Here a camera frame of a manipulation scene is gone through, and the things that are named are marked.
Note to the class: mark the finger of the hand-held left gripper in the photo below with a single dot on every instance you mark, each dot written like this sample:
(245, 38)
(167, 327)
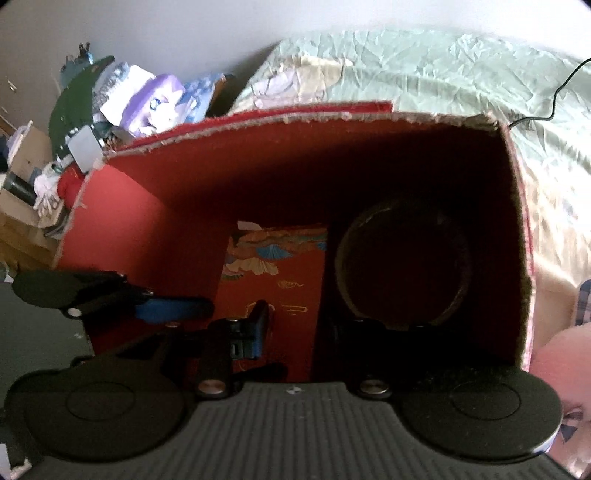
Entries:
(175, 309)

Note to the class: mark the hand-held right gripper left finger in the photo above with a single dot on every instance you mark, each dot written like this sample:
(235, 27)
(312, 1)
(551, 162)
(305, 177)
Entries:
(258, 325)

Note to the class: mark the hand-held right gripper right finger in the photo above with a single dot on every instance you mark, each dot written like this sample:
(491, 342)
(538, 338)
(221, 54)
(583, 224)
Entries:
(376, 369)

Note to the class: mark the red gift box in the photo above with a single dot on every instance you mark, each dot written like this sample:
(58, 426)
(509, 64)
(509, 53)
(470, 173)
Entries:
(286, 286)

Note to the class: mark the printed packing tape roll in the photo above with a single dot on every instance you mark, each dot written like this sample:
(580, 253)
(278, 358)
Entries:
(351, 286)

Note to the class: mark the red cardboard box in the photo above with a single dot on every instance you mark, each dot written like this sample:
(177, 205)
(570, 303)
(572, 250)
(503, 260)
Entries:
(138, 217)

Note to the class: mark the red plush toy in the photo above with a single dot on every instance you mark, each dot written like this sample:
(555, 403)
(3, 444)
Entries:
(69, 184)

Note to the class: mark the white glove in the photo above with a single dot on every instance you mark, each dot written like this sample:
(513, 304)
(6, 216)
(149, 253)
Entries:
(46, 191)

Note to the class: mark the grey square box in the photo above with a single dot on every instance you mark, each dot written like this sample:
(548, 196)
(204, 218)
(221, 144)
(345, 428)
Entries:
(83, 147)

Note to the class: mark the light pink plush toy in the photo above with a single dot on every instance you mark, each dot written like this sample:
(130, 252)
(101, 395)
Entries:
(563, 355)

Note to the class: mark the black cylinder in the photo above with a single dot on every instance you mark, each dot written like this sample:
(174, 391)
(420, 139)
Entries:
(18, 187)

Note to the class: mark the purple tissue pack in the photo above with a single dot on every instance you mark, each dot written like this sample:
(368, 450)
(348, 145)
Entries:
(157, 106)

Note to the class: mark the blue and white pack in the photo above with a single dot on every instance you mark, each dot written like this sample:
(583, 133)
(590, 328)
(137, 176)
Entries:
(201, 94)

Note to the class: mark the open cardboard box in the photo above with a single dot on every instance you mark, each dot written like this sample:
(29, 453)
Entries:
(27, 147)

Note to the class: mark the white patterned package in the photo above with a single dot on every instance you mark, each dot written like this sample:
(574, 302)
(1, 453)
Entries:
(122, 90)

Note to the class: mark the blue bag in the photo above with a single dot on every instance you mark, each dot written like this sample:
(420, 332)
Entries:
(76, 69)

